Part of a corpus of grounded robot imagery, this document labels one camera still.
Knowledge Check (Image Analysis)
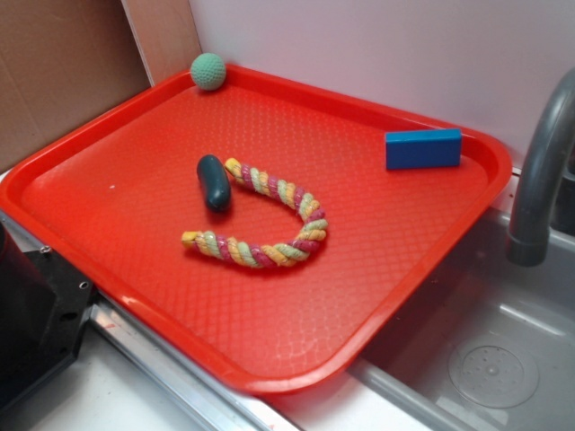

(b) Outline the red plastic tray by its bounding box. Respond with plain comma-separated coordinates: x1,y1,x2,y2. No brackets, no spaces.
1,66,511,394

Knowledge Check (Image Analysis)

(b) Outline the dark green toy cucumber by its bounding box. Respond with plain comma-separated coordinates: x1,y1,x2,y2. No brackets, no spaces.
197,154,232,213

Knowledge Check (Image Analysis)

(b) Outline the blue rectangular block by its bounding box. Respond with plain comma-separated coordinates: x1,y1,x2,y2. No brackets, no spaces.
385,128,463,170

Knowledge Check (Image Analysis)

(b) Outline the green textured ball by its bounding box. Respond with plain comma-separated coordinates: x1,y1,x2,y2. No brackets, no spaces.
190,53,226,91

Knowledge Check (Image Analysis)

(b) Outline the grey plastic sink basin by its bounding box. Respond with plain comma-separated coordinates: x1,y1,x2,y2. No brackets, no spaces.
349,178,574,430

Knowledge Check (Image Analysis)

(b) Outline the grey toy faucet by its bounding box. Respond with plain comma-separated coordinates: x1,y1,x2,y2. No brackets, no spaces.
506,70,574,267

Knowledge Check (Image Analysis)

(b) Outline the brown cardboard panel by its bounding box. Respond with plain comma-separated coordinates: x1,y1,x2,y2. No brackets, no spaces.
1,1,201,172

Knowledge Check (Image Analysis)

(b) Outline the multicolored twisted rope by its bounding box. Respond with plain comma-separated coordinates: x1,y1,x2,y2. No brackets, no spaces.
181,157,330,269

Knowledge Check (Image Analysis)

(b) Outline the aluminium frame rail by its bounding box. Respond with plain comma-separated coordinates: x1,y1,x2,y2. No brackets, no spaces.
0,210,288,431

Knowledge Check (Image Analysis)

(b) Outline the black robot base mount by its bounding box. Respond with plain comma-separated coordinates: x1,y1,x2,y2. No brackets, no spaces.
1,227,95,412

